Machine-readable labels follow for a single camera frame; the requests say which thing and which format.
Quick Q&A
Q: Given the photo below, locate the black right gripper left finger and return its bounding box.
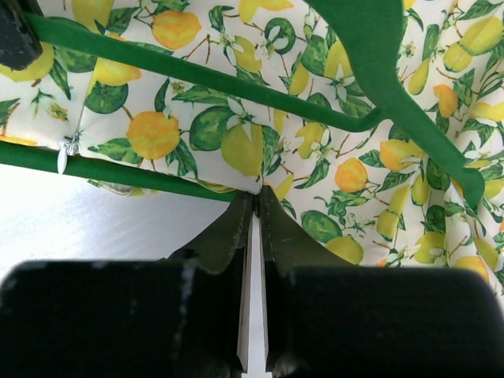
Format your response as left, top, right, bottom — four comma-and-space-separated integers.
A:
169, 193, 254, 377

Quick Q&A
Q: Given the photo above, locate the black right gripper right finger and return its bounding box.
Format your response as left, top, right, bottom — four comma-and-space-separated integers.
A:
258, 186, 352, 377

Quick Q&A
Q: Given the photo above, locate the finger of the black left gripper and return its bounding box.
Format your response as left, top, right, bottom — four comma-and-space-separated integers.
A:
0, 0, 43, 71

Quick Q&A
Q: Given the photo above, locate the lemon print skirt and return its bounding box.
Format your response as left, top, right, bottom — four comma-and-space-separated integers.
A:
1, 1, 503, 298

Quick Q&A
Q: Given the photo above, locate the green hanger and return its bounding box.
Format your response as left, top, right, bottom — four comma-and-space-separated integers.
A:
25, 13, 485, 207

